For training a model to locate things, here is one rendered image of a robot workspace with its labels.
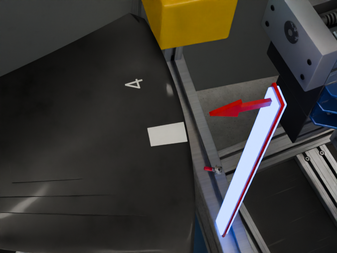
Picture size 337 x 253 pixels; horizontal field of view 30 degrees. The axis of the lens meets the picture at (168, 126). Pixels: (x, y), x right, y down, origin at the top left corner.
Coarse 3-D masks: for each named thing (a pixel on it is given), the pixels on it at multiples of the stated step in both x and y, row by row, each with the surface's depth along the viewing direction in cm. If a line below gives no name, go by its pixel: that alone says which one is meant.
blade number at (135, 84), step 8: (136, 72) 54; (144, 72) 54; (120, 80) 54; (128, 80) 54; (136, 80) 54; (144, 80) 54; (120, 88) 54; (128, 88) 54; (136, 88) 54; (144, 88) 54; (128, 96) 54
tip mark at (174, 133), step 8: (152, 128) 53; (160, 128) 53; (168, 128) 53; (176, 128) 53; (184, 128) 54; (152, 136) 53; (160, 136) 53; (168, 136) 53; (176, 136) 53; (184, 136) 54; (152, 144) 53; (160, 144) 53
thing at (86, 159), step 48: (96, 48) 55; (144, 48) 55; (0, 96) 53; (48, 96) 53; (96, 96) 53; (144, 96) 54; (0, 144) 51; (48, 144) 51; (96, 144) 52; (144, 144) 53; (0, 192) 49; (48, 192) 50; (96, 192) 51; (144, 192) 52; (192, 192) 53; (0, 240) 48; (48, 240) 49; (96, 240) 50; (144, 240) 51; (192, 240) 52
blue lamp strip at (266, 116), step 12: (264, 108) 58; (276, 108) 56; (264, 120) 59; (252, 132) 63; (264, 132) 60; (252, 144) 64; (252, 156) 64; (240, 168) 69; (240, 180) 70; (228, 192) 76; (240, 192) 71; (228, 204) 77; (228, 216) 78
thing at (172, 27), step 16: (144, 0) 85; (160, 0) 76; (176, 0) 76; (192, 0) 76; (208, 0) 77; (224, 0) 77; (160, 16) 77; (176, 16) 78; (192, 16) 78; (208, 16) 79; (224, 16) 80; (160, 32) 80; (176, 32) 80; (192, 32) 81; (208, 32) 82; (224, 32) 83; (160, 48) 83
